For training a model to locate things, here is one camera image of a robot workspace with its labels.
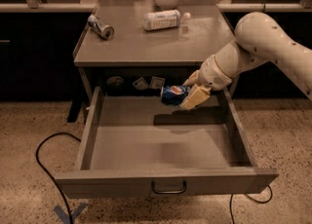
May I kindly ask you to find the grey metal cabinet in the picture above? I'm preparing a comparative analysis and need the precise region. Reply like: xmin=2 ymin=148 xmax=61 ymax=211
xmin=72 ymin=0 xmax=252 ymax=105

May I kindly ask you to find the black drawer handle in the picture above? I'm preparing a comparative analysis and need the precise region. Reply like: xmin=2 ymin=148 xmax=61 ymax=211
xmin=151 ymin=181 xmax=187 ymax=195

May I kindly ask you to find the white paper tag right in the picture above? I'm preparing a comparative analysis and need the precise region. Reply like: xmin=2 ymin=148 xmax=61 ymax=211
xmin=149 ymin=76 xmax=165 ymax=90

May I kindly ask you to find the black floor cable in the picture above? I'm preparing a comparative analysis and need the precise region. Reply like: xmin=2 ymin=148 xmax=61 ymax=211
xmin=35 ymin=131 xmax=82 ymax=224
xmin=228 ymin=184 xmax=273 ymax=224

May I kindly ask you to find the black floor cable right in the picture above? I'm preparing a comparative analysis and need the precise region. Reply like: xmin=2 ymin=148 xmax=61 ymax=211
xmin=228 ymin=184 xmax=273 ymax=224

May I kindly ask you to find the blue pepsi can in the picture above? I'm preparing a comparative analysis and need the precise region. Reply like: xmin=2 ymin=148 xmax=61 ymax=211
xmin=161 ymin=86 xmax=190 ymax=106

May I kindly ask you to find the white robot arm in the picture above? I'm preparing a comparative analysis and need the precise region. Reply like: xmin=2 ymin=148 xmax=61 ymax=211
xmin=180 ymin=12 xmax=312 ymax=110

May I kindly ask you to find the white plastic bottle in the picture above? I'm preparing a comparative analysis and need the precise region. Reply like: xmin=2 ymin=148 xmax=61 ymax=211
xmin=143 ymin=10 xmax=191 ymax=31

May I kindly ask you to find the white paper tag left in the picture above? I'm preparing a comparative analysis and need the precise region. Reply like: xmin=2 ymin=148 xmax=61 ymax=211
xmin=133 ymin=77 xmax=149 ymax=91

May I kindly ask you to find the round dark object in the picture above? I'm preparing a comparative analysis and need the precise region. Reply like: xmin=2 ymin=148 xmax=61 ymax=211
xmin=105 ymin=76 xmax=124 ymax=95

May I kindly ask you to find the silver soda can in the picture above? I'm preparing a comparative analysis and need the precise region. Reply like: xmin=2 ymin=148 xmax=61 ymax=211
xmin=87 ymin=15 xmax=114 ymax=40

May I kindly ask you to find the blue tape cross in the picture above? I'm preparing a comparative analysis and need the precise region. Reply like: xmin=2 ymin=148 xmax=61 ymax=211
xmin=54 ymin=203 xmax=88 ymax=224

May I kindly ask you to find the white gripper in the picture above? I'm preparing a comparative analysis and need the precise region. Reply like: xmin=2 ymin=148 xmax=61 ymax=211
xmin=179 ymin=55 xmax=233 ymax=110

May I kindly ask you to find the black floor cable left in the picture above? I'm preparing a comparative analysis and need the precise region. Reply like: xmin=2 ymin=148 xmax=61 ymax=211
xmin=35 ymin=131 xmax=82 ymax=224

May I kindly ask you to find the open grey top drawer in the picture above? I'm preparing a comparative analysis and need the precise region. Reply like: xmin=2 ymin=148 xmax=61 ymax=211
xmin=56 ymin=90 xmax=278 ymax=199

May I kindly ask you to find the white paper tag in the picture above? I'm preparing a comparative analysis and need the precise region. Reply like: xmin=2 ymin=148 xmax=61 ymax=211
xmin=133 ymin=77 xmax=149 ymax=91
xmin=149 ymin=76 xmax=165 ymax=90

